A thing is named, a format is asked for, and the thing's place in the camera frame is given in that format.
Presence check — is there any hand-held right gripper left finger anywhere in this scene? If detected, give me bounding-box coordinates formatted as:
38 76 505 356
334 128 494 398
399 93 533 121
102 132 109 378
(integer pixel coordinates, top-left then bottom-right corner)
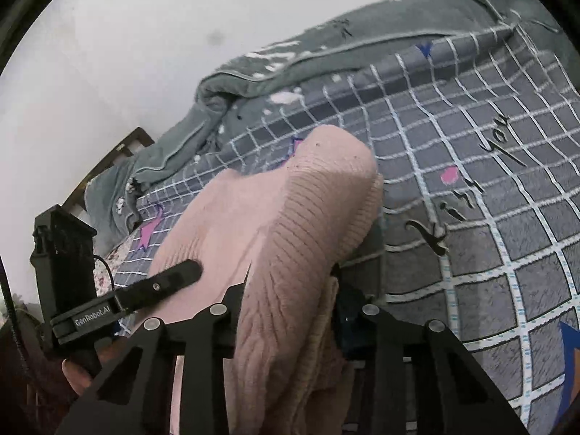
54 263 253 435

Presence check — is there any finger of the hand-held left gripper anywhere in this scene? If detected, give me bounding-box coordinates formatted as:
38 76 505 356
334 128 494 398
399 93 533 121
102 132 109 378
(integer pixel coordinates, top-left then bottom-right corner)
113 258 203 316

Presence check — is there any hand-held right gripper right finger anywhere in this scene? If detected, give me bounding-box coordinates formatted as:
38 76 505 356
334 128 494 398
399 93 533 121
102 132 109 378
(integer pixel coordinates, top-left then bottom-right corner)
331 263 531 435

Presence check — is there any pink knit sweater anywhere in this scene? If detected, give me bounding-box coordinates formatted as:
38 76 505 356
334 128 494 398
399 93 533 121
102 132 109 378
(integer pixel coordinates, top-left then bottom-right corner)
133 124 385 435

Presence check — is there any person's left forearm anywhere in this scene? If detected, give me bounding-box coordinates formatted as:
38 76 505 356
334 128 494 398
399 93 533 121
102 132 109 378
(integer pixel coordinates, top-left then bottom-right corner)
0 303 80 435

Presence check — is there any person's left hand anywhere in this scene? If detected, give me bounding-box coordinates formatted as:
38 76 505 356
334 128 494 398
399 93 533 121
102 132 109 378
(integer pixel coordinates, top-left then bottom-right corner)
61 336 133 398

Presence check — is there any floral pillow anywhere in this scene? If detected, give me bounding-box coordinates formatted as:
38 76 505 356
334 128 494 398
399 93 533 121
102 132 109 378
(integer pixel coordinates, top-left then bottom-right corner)
92 236 139 302

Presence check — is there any dark wooden headboard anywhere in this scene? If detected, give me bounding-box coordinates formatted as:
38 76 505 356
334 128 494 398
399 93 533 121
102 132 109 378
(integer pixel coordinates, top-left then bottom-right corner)
61 127 157 215

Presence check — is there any grey checked bed sheet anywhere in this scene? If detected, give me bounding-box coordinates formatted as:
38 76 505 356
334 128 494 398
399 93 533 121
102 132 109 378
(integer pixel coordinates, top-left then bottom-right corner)
109 22 580 435

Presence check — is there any grey-green blanket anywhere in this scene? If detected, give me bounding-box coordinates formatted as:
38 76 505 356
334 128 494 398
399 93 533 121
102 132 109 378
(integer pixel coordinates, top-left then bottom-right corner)
84 0 580 245

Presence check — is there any black cable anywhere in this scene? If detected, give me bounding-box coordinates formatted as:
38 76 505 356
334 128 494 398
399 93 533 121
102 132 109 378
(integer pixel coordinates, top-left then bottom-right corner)
0 254 33 372

